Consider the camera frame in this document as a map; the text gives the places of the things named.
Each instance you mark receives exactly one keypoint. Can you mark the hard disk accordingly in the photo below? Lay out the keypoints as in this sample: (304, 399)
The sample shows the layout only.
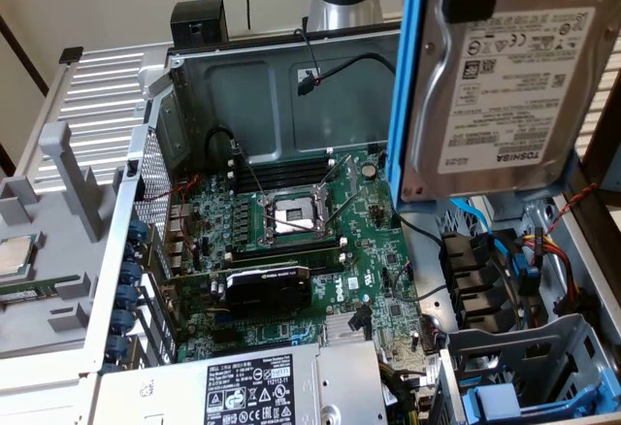
(509, 105)

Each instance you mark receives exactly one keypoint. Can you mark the blue plastic disk carrier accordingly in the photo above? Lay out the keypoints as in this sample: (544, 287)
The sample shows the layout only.
(492, 400)

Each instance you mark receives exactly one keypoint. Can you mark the round coin cell battery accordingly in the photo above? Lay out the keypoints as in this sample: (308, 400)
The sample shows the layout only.
(370, 170)

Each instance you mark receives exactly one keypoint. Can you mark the brown wooden furniture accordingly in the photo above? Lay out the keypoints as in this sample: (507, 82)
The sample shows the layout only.
(606, 163)

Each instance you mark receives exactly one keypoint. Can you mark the open metal PC case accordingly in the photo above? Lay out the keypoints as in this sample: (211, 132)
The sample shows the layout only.
(242, 105)

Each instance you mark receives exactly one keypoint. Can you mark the metal socket cover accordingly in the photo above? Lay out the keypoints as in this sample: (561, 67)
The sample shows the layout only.
(324, 202)

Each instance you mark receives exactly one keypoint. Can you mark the black RAM slot bank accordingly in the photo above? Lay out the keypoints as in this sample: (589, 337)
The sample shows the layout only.
(281, 250)
(281, 170)

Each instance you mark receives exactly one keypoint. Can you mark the black box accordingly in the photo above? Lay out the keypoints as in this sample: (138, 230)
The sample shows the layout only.
(199, 22)

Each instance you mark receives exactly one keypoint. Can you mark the thin metal locking lever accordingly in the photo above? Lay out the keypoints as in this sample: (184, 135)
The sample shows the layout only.
(293, 223)
(248, 170)

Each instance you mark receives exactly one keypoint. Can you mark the CPU socket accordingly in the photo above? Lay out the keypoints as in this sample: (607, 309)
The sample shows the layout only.
(291, 214)

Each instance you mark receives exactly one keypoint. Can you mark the green motherboard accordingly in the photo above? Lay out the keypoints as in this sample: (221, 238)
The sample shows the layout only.
(349, 255)

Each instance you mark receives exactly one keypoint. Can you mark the black graphics card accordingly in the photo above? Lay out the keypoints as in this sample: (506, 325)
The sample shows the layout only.
(267, 291)

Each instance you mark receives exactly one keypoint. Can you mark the silver chipset heatsink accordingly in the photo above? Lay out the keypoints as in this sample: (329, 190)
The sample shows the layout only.
(337, 330)

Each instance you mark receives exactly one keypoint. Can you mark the small black end cap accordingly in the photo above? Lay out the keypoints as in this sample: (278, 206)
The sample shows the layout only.
(71, 55)

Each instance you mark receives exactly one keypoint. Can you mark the blue card retention latch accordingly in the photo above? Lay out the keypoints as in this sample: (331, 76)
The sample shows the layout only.
(138, 228)
(126, 295)
(120, 320)
(116, 346)
(131, 272)

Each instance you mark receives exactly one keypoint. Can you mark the grey power supply unit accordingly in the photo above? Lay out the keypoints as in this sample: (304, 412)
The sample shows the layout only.
(242, 386)

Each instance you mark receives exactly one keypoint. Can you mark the grey parts rack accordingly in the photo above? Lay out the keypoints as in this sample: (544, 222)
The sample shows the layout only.
(63, 250)

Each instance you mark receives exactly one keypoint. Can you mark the green RAM stick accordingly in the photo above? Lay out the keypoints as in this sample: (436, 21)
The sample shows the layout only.
(39, 285)

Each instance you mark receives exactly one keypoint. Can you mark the silver CPU chip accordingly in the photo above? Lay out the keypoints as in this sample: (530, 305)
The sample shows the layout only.
(17, 257)

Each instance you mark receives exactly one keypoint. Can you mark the black ribbed plastic bracket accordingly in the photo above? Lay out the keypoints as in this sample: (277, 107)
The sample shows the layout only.
(466, 270)

